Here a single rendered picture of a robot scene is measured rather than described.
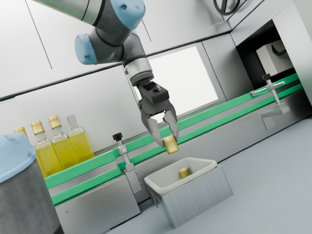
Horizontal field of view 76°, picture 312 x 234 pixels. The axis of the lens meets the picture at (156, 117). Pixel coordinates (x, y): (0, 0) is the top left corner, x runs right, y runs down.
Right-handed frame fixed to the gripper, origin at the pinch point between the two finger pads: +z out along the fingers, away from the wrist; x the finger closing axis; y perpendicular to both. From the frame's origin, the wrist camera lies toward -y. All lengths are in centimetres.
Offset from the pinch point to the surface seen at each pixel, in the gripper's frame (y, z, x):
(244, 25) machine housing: 37, -37, -69
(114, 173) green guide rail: 10.5, 3.8, 18.3
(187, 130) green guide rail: 23.5, 1.1, -13.3
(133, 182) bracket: 9.2, 8.4, 13.6
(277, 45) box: 43, -22, -89
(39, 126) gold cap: 20.9, -20.9, 37.3
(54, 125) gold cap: 21.4, -19.5, 32.7
